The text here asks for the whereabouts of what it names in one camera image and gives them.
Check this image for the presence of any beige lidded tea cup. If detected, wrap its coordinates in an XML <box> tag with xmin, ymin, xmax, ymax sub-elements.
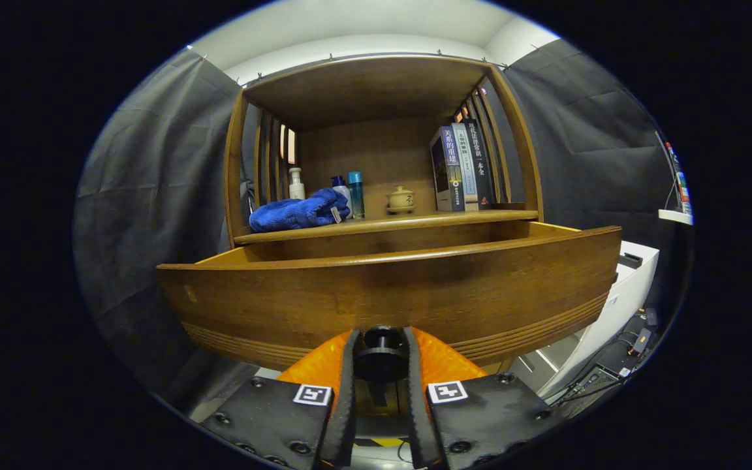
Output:
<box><xmin>386</xmin><ymin>185</ymin><xmax>416</xmax><ymax>215</ymax></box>

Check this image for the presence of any black cable bundle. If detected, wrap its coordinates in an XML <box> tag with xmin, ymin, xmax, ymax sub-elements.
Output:
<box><xmin>549</xmin><ymin>307</ymin><xmax>661</xmax><ymax>409</ymax></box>

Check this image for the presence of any blue towel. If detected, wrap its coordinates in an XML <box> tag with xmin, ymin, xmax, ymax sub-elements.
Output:
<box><xmin>249</xmin><ymin>188</ymin><xmax>352</xmax><ymax>234</ymax></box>

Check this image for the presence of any clear teal bottle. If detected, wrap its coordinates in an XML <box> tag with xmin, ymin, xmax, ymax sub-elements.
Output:
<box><xmin>348</xmin><ymin>172</ymin><xmax>366</xmax><ymax>220</ymax></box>

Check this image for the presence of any black round drawer knob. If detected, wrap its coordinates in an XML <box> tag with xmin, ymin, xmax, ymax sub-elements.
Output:
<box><xmin>354</xmin><ymin>325</ymin><xmax>409</xmax><ymax>383</ymax></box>

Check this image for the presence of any black power adapter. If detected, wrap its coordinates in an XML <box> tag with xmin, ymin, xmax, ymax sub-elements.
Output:
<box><xmin>629</xmin><ymin>326</ymin><xmax>653</xmax><ymax>356</ymax></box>

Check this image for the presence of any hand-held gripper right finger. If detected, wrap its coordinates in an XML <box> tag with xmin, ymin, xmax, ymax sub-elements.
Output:
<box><xmin>404</xmin><ymin>326</ymin><xmax>566</xmax><ymax>470</ymax></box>

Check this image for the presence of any blue spine book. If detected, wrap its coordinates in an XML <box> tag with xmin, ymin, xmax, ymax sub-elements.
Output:
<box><xmin>430</xmin><ymin>126</ymin><xmax>467</xmax><ymax>213</ymax></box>

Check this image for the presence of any wooden cabinet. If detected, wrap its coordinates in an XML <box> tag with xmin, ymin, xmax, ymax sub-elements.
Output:
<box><xmin>223</xmin><ymin>54</ymin><xmax>545</xmax><ymax>265</ymax></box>

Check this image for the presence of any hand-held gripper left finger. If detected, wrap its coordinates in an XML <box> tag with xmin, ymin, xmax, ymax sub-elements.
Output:
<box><xmin>198</xmin><ymin>328</ymin><xmax>362</xmax><ymax>470</ymax></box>

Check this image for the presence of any white lotion bottle blue cap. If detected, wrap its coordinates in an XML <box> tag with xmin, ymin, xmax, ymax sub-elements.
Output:
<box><xmin>331</xmin><ymin>175</ymin><xmax>353</xmax><ymax>217</ymax></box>

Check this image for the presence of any white side cabinet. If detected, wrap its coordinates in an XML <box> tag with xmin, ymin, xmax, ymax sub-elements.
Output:
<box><xmin>513</xmin><ymin>240</ymin><xmax>661</xmax><ymax>399</ymax></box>

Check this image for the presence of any wooden countertop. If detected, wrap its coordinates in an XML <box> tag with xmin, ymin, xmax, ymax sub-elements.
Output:
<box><xmin>234</xmin><ymin>209</ymin><xmax>540</xmax><ymax>246</ymax></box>

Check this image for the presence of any wooden drawer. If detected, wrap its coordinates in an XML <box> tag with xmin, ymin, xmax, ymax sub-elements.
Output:
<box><xmin>156</xmin><ymin>221</ymin><xmax>623</xmax><ymax>373</ymax></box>

